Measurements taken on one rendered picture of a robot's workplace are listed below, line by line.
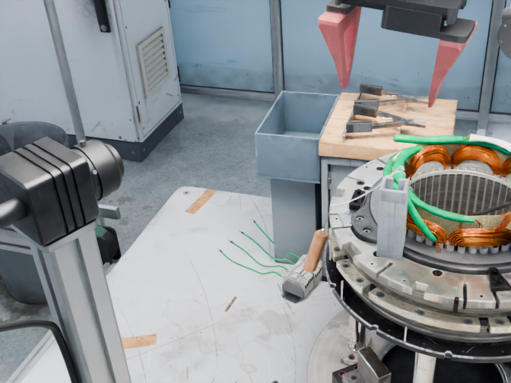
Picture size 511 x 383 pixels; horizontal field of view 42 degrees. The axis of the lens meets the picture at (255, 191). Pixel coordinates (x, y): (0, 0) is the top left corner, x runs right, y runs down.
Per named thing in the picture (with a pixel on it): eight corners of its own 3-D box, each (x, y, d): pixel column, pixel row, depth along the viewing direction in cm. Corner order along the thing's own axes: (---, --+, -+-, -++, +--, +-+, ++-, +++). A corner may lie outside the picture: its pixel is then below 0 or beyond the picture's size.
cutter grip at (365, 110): (352, 113, 107) (353, 104, 106) (354, 112, 108) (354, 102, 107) (376, 118, 105) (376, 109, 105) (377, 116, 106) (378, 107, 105)
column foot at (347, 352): (372, 338, 103) (373, 334, 103) (359, 368, 98) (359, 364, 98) (355, 333, 104) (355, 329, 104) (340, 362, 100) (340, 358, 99)
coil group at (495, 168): (449, 175, 86) (452, 147, 83) (450, 168, 87) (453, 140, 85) (498, 180, 84) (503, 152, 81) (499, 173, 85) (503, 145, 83)
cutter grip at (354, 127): (346, 133, 102) (346, 124, 101) (345, 131, 102) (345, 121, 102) (372, 132, 102) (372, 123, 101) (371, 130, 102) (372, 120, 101)
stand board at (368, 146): (318, 156, 104) (318, 142, 103) (341, 104, 119) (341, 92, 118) (449, 168, 98) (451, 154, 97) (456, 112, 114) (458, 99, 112)
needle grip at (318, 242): (313, 233, 83) (301, 269, 86) (326, 238, 83) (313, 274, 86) (317, 227, 84) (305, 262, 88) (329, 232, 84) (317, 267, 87)
